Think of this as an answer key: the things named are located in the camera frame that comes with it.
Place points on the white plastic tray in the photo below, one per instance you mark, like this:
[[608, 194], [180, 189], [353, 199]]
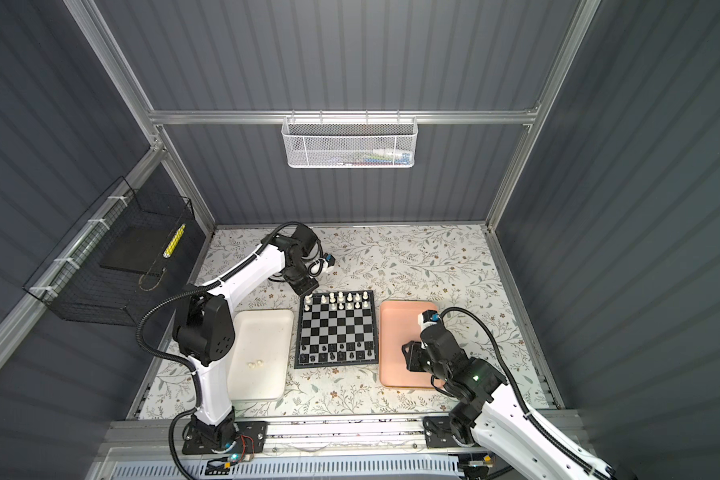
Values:
[[265, 335]]

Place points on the aluminium horizontal wall rail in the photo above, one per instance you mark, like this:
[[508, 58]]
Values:
[[274, 117]]

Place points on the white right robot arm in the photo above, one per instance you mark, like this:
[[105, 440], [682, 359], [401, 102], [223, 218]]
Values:
[[489, 415]]

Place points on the black wire side basket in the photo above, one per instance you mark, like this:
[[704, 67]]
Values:
[[142, 247]]

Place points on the black white chess board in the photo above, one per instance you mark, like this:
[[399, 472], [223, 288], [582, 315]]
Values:
[[337, 329]]

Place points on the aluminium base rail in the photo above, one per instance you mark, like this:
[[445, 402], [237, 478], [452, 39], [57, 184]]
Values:
[[285, 437]]

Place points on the white vented cable duct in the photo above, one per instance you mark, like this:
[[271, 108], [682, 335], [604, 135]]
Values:
[[377, 466]]

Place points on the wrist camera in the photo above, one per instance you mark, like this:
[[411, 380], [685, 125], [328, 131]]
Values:
[[439, 342], [309, 245]]

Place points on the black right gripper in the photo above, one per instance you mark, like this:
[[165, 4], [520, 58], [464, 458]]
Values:
[[412, 355]]

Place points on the pink plastic tray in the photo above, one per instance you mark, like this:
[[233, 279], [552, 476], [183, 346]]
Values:
[[398, 325]]

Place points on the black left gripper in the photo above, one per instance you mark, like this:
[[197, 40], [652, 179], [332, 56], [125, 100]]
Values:
[[313, 284]]

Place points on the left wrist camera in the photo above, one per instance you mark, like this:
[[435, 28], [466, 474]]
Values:
[[309, 245]]

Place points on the white wire wall basket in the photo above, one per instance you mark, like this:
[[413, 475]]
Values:
[[344, 145]]

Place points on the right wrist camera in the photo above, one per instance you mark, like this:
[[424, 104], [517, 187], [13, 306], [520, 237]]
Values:
[[439, 342]]

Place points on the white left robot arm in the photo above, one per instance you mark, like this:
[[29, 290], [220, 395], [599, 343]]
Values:
[[204, 329]]

